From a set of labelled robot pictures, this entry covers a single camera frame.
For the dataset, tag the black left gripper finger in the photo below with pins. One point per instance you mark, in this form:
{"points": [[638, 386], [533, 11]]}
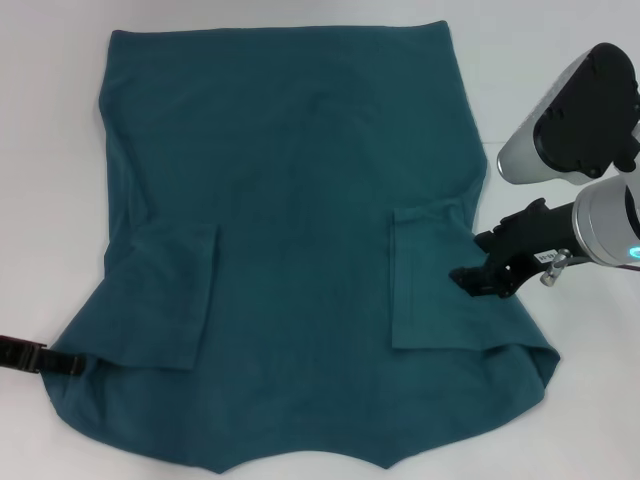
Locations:
{"points": [[65, 364]]}

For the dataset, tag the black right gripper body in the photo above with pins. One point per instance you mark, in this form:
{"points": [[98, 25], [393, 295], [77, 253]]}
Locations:
{"points": [[535, 232]]}

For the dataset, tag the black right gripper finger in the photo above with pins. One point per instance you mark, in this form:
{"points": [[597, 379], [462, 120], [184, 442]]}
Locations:
{"points": [[490, 290], [480, 276]]}

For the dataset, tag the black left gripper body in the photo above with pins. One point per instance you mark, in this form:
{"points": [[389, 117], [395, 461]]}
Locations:
{"points": [[20, 355]]}

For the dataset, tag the teal blue shirt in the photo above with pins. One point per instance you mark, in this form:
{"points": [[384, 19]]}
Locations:
{"points": [[300, 200]]}

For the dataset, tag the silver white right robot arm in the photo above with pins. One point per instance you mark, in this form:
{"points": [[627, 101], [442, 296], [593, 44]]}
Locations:
{"points": [[605, 220]]}

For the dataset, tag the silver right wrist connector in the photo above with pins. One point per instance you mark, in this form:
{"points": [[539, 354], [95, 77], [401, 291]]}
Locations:
{"points": [[555, 267]]}

